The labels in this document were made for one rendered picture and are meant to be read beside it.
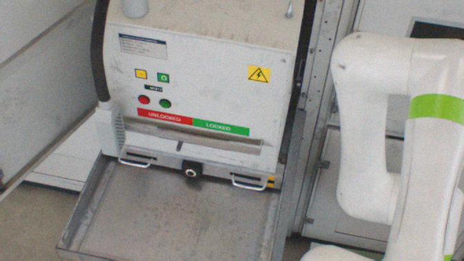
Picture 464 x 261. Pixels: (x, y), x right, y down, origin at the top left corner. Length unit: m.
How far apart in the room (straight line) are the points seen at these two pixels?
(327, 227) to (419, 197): 1.48
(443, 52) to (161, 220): 0.93
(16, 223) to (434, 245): 2.11
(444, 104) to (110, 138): 0.87
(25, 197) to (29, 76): 1.25
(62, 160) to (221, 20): 1.36
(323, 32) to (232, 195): 0.56
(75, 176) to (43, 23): 1.12
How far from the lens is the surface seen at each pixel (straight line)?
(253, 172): 1.62
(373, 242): 2.50
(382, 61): 1.07
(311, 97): 1.85
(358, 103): 1.13
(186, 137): 1.52
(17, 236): 2.70
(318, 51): 1.72
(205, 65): 1.36
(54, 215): 2.72
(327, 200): 2.26
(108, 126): 1.47
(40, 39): 1.60
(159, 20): 1.36
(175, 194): 1.66
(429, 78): 1.05
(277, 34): 1.32
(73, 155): 2.45
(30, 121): 1.73
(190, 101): 1.46
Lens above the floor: 2.22
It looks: 49 degrees down
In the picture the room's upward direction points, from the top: 3 degrees clockwise
